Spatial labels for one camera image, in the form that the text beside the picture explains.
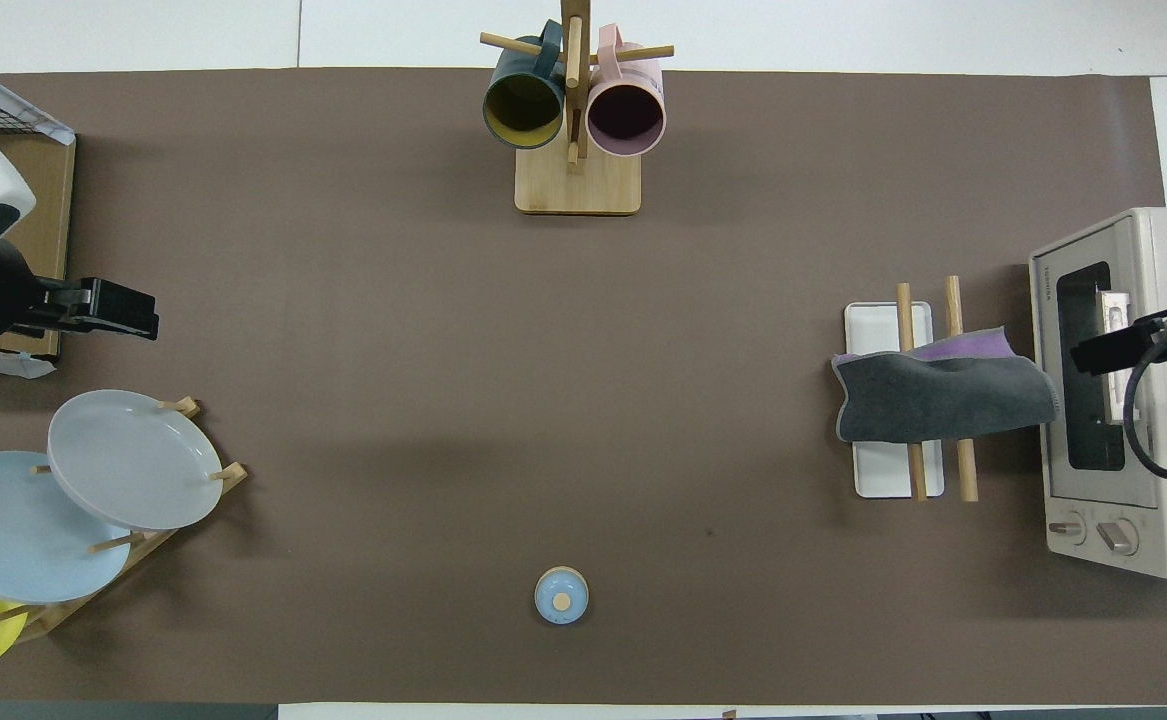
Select brown table mat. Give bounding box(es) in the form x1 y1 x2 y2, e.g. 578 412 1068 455
0 67 1167 706

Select wooden plate rack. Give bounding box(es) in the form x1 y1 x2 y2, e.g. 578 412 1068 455
0 396 249 641

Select light blue plate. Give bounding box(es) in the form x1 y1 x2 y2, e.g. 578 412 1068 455
0 451 132 605

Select wooden mug tree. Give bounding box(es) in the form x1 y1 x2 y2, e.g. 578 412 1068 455
480 0 675 217

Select purple and grey towel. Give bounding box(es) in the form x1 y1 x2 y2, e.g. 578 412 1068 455
831 327 1057 444

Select wooden shelf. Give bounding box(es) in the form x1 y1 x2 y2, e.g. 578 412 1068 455
0 75 77 361

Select grey plate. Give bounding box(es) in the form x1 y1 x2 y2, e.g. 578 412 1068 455
47 389 225 531

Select dark teal mug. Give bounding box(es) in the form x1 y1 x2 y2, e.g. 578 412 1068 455
483 20 566 150

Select pink mug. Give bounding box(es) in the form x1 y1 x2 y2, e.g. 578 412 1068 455
586 24 667 158

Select white marbled paper sheet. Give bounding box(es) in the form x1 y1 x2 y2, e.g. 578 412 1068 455
0 52 77 147

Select white towel rack wooden bars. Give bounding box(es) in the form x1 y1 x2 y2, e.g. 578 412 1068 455
843 276 980 503

